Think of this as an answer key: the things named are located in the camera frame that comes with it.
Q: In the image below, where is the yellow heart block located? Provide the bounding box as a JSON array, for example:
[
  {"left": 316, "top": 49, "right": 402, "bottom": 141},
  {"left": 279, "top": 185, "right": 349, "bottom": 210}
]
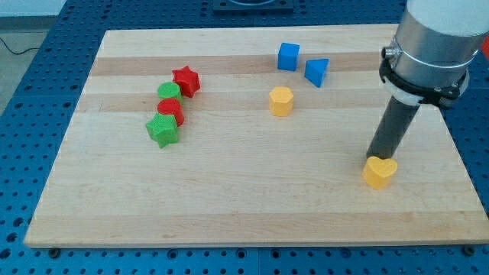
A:
[{"left": 361, "top": 156, "right": 398, "bottom": 190}]

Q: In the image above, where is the yellow hexagon block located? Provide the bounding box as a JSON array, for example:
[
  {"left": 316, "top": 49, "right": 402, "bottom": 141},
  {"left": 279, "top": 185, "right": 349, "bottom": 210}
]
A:
[{"left": 269, "top": 86, "right": 294, "bottom": 117}]

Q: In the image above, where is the wooden board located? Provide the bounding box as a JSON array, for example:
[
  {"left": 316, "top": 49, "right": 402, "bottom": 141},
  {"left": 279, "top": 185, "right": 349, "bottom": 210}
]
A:
[{"left": 24, "top": 24, "right": 488, "bottom": 248}]

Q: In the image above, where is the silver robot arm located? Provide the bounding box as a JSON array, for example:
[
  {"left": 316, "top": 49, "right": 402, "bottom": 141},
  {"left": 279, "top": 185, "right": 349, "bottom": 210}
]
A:
[{"left": 366, "top": 0, "right": 488, "bottom": 159}]

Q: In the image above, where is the black cable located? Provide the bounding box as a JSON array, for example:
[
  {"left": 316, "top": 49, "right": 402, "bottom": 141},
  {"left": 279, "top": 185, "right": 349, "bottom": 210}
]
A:
[{"left": 0, "top": 37, "right": 41, "bottom": 56}]

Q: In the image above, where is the blue cube block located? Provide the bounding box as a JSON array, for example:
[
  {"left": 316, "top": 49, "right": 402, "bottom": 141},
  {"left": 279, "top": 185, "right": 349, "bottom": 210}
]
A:
[{"left": 277, "top": 42, "right": 300, "bottom": 71}]

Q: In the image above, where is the green cylinder block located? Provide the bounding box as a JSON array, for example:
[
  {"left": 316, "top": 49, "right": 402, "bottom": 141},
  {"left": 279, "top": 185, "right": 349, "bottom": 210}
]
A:
[{"left": 157, "top": 82, "right": 183, "bottom": 103}]

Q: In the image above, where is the blue triangle block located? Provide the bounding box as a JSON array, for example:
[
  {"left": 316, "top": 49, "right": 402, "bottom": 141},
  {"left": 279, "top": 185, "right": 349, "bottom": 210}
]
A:
[{"left": 304, "top": 59, "right": 329, "bottom": 88}]

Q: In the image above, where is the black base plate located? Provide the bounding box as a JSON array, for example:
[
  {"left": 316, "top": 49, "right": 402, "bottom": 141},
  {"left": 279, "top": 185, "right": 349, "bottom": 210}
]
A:
[{"left": 212, "top": 0, "right": 294, "bottom": 14}]

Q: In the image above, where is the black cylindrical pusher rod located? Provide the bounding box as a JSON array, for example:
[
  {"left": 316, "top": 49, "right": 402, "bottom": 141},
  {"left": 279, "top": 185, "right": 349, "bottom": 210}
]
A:
[{"left": 366, "top": 96, "right": 419, "bottom": 159}]

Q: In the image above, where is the green star block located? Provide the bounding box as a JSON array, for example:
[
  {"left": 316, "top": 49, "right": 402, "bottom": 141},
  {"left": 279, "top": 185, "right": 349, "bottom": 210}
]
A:
[{"left": 145, "top": 112, "right": 179, "bottom": 148}]

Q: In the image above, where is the red star block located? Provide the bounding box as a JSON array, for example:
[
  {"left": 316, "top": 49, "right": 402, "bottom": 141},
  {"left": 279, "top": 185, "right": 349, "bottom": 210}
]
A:
[{"left": 172, "top": 66, "right": 201, "bottom": 98}]

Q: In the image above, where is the red cylinder block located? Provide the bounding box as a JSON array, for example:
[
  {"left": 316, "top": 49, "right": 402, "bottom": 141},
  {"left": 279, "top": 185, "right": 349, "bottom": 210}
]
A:
[{"left": 157, "top": 98, "right": 185, "bottom": 127}]

